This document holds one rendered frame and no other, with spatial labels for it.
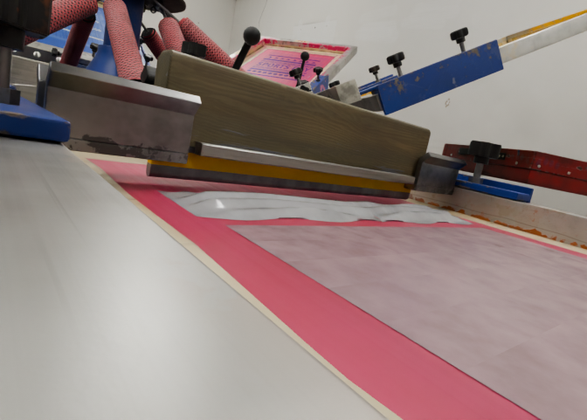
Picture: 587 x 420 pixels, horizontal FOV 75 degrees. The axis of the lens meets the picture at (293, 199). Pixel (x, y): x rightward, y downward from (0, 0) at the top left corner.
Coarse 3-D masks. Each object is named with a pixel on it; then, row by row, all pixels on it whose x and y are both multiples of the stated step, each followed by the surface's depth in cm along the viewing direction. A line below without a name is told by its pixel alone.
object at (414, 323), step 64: (128, 192) 26; (256, 192) 37; (256, 256) 18; (320, 256) 20; (384, 256) 23; (448, 256) 26; (320, 320) 13; (384, 320) 14; (448, 320) 15; (512, 320) 17; (576, 320) 18; (384, 384) 10; (448, 384) 11; (512, 384) 11; (576, 384) 12
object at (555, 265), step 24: (312, 192) 45; (456, 240) 33; (480, 240) 35; (504, 240) 38; (528, 240) 42; (504, 264) 27; (528, 264) 29; (552, 264) 31; (576, 264) 33; (576, 288) 25
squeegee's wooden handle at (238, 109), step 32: (160, 64) 30; (192, 64) 30; (224, 96) 32; (256, 96) 34; (288, 96) 36; (320, 96) 39; (192, 128) 31; (224, 128) 33; (256, 128) 35; (288, 128) 37; (320, 128) 39; (352, 128) 42; (384, 128) 45; (416, 128) 49; (320, 160) 40; (352, 160) 43; (384, 160) 47; (416, 160) 51
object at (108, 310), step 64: (0, 192) 8; (64, 192) 9; (0, 256) 5; (64, 256) 6; (128, 256) 6; (192, 256) 7; (0, 320) 4; (64, 320) 4; (128, 320) 4; (192, 320) 5; (256, 320) 5; (0, 384) 3; (64, 384) 3; (128, 384) 3; (192, 384) 3; (256, 384) 4; (320, 384) 4
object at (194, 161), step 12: (192, 156) 33; (204, 156) 33; (192, 168) 33; (204, 168) 34; (216, 168) 34; (228, 168) 35; (240, 168) 36; (252, 168) 37; (264, 168) 37; (276, 168) 38; (288, 168) 39; (300, 180) 41; (312, 180) 42; (324, 180) 43; (336, 180) 44; (348, 180) 45; (360, 180) 46; (372, 180) 48; (408, 192) 53
